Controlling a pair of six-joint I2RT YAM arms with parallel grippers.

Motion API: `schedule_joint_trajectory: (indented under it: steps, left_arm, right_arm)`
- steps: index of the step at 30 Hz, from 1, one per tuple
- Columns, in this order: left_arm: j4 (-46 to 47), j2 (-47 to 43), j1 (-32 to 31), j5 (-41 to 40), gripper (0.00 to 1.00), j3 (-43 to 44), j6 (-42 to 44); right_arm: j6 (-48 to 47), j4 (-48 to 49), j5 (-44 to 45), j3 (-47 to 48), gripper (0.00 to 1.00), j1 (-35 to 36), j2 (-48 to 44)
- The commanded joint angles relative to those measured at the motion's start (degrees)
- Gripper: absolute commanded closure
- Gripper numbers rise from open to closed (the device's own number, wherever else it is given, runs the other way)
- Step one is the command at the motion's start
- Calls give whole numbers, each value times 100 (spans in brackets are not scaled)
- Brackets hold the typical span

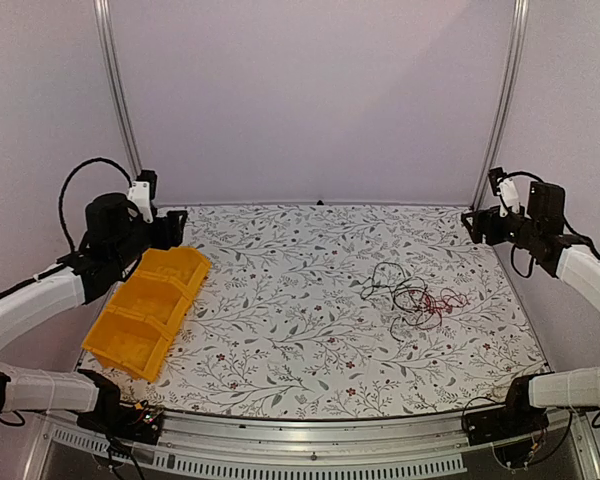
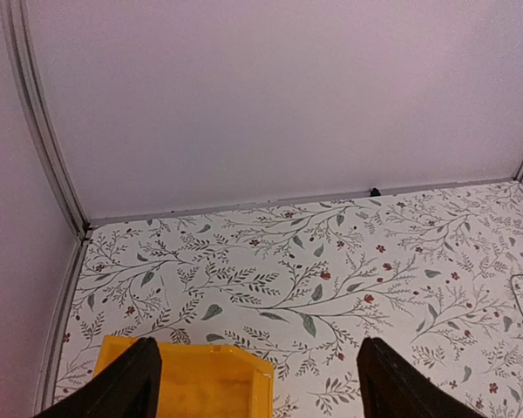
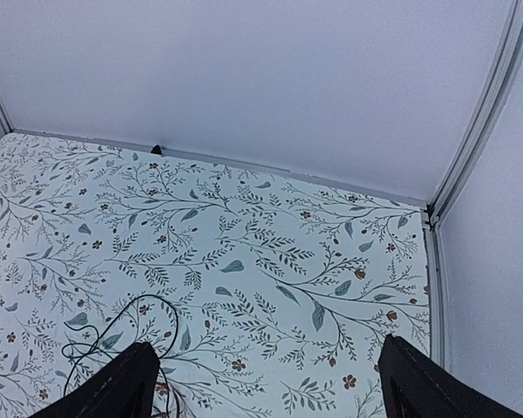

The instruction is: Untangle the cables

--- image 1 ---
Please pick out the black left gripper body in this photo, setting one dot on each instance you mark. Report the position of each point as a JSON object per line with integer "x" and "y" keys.
{"x": 163, "y": 240}

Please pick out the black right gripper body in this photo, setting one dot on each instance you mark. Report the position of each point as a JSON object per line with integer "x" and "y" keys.
{"x": 498, "y": 236}

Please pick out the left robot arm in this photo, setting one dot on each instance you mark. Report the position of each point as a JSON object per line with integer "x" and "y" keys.
{"x": 118, "y": 232}

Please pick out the yellow far bin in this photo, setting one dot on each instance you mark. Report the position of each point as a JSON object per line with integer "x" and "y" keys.
{"x": 183, "y": 267}

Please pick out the yellow bin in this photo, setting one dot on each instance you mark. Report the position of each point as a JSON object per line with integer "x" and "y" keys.
{"x": 155, "y": 299}
{"x": 183, "y": 267}
{"x": 131, "y": 343}

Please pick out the yellow middle bin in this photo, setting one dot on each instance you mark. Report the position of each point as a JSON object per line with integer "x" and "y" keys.
{"x": 155, "y": 299}

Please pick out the yellow near bin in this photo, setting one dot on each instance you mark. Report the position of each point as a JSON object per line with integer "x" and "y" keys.
{"x": 131, "y": 343}

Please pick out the floral patterned table mat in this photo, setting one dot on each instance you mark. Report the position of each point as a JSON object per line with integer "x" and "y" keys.
{"x": 341, "y": 312}

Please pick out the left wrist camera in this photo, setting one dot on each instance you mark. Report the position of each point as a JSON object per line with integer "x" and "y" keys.
{"x": 142, "y": 193}

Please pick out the front aluminium rail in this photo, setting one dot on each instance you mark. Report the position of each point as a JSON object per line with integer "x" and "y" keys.
{"x": 197, "y": 446}

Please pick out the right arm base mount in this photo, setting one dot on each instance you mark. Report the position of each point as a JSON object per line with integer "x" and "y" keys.
{"x": 515, "y": 436}

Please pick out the right aluminium frame post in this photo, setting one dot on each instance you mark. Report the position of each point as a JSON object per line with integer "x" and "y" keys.
{"x": 511, "y": 69}

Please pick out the aluminium frame post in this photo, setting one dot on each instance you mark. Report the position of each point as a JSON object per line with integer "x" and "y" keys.
{"x": 511, "y": 69}
{"x": 104, "y": 25}

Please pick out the left aluminium frame post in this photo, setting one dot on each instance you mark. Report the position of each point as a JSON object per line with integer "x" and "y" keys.
{"x": 104, "y": 25}

